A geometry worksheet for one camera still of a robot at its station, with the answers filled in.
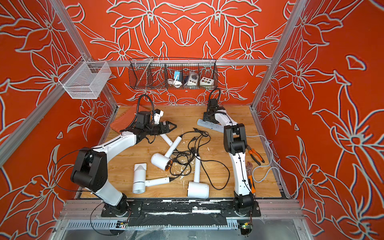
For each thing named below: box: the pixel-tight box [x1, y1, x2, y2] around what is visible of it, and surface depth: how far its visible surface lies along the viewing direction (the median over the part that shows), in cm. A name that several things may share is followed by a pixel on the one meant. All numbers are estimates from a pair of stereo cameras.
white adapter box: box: [187, 72, 199, 86], surface depth 93 cm
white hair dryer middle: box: [150, 136, 182, 171], surface depth 88 cm
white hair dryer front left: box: [132, 163, 170, 194], surface depth 81 cm
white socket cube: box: [199, 76, 214, 86], surface depth 96 cm
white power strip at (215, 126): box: [197, 118, 225, 134], surface depth 106 cm
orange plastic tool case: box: [110, 104, 154, 134], surface depth 108 cm
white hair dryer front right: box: [187, 154, 210, 199], surface depth 76 cm
